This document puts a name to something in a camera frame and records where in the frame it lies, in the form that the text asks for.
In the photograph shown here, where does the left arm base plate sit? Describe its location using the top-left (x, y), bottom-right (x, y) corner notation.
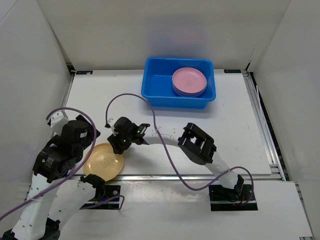
top-left (80, 184), bottom-right (123, 210)

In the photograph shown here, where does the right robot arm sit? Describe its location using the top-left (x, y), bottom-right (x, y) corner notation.
top-left (105, 116), bottom-right (244, 201)

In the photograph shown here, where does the pink plate front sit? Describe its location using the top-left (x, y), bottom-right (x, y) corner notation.
top-left (172, 67), bottom-right (207, 94)

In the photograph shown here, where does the pink plate back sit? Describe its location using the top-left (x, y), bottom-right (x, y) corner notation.
top-left (173, 86), bottom-right (206, 97)

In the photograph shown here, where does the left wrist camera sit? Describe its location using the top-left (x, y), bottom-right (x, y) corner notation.
top-left (48, 110), bottom-right (69, 135)

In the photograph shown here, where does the pink plate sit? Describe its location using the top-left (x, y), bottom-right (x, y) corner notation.
top-left (172, 67), bottom-right (207, 94)
top-left (173, 86), bottom-right (206, 97)

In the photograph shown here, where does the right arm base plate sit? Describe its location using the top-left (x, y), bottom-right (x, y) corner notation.
top-left (208, 184), bottom-right (258, 212)

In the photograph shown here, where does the left aluminium rail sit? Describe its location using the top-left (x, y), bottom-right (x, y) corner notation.
top-left (12, 72), bottom-right (76, 240)

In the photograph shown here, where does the blue plastic bin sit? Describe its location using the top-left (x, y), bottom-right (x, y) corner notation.
top-left (141, 57), bottom-right (216, 109)

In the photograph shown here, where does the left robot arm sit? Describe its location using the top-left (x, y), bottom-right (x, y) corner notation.
top-left (1, 111), bottom-right (105, 240)

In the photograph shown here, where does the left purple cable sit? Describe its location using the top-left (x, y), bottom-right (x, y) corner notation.
top-left (0, 107), bottom-right (126, 221)

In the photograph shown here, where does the yellow plate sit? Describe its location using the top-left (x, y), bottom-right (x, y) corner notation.
top-left (83, 143), bottom-right (124, 182)

